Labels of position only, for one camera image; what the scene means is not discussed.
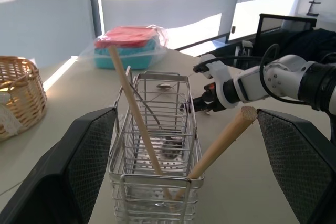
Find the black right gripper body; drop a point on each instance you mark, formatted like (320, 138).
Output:
(214, 98)

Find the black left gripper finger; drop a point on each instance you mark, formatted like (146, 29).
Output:
(198, 100)
(302, 161)
(47, 182)
(202, 108)

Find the wooden chopstick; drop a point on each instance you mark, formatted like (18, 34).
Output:
(136, 111)
(223, 137)

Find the metal spoon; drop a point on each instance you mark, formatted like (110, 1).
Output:
(170, 150)

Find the woven wicker basket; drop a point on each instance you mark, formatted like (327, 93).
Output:
(18, 98)

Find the teal plastic container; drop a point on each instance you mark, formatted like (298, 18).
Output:
(123, 56)

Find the black mesh chair back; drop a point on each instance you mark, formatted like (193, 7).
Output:
(270, 24)

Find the red plastic container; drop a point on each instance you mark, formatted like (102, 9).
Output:
(123, 36)

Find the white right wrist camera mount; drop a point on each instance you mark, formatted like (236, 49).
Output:
(219, 69)

